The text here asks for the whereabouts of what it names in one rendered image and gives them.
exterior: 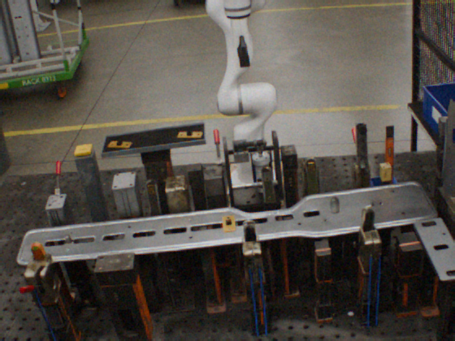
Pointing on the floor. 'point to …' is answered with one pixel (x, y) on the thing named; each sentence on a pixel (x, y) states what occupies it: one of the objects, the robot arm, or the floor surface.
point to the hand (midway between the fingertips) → (243, 58)
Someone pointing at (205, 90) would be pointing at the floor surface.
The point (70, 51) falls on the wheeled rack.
